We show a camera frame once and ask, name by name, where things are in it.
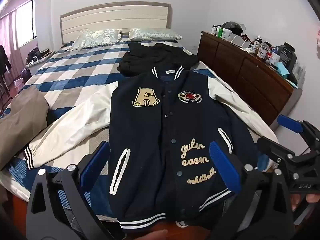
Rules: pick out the black garment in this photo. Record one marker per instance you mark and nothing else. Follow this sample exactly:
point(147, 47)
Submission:
point(155, 57)

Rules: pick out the black printer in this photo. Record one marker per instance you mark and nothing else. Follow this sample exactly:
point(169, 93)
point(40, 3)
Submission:
point(287, 55)

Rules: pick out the group of bottles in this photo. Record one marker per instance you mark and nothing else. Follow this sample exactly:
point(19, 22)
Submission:
point(260, 47)

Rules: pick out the window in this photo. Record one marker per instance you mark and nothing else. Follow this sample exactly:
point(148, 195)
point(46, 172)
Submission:
point(26, 22)

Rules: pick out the silver patterned pillow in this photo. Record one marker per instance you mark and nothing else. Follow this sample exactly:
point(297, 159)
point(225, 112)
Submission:
point(155, 33)
point(97, 38)

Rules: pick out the beige cloth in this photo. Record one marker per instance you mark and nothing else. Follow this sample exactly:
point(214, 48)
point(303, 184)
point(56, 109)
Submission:
point(22, 120)

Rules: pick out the person's left hand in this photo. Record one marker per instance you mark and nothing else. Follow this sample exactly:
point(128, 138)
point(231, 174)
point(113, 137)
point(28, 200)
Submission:
point(147, 235)

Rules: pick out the dark wooden dresser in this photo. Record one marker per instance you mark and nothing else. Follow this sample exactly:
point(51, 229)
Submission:
point(250, 77)

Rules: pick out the black helmet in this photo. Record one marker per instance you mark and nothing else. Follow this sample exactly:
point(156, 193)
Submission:
point(233, 27)

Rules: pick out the pink curtain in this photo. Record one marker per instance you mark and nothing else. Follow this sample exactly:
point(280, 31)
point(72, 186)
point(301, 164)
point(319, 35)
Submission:
point(12, 35)

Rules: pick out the dark hanging clothes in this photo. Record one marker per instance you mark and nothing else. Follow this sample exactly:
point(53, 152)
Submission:
point(3, 57)

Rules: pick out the dark bag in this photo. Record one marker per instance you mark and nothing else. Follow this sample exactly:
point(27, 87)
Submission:
point(35, 54)

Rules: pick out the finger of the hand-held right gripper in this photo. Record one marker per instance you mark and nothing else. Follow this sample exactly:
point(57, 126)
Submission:
point(275, 148)
point(290, 124)

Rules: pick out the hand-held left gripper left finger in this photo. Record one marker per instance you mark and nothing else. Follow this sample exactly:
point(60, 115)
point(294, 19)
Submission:
point(98, 158)

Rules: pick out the cream bed headboard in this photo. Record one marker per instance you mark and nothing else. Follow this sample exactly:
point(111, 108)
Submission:
point(112, 17)

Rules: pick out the navy cream varsity jacket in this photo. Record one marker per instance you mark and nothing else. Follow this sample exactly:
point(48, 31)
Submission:
point(155, 130)

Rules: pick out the white mattress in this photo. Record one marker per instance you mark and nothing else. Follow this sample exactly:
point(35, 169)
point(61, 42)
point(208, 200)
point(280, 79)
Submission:
point(12, 182)

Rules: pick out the white boxes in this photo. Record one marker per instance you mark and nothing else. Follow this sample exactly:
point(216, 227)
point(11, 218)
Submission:
point(238, 40)

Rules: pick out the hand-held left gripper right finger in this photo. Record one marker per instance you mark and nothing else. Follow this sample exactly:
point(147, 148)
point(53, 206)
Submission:
point(223, 167)

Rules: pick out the white nightstand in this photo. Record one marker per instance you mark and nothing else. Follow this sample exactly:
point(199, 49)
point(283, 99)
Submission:
point(40, 61)

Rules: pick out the light blue box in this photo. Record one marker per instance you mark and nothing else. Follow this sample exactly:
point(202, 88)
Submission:
point(283, 69)

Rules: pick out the person's right hand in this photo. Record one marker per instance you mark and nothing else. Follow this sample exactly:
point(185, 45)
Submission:
point(303, 200)

